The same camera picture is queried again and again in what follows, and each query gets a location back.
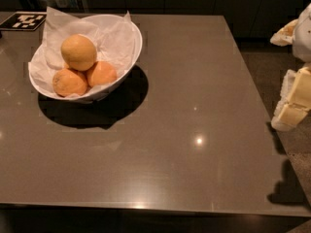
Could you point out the white paper liner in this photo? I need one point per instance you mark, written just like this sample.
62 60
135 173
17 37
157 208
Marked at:
84 59

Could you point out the black white marker tag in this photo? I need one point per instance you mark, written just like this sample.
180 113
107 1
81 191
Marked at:
23 21

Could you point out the right orange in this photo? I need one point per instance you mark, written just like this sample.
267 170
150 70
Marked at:
101 73

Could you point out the front left orange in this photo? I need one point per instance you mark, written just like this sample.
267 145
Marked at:
68 81

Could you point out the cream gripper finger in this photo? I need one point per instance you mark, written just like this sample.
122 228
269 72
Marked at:
295 102
284 36

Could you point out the white bowl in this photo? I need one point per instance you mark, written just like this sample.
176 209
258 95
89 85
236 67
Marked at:
117 39

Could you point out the yellow orange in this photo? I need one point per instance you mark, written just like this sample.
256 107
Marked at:
78 52

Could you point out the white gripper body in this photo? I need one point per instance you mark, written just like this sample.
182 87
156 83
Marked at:
302 38

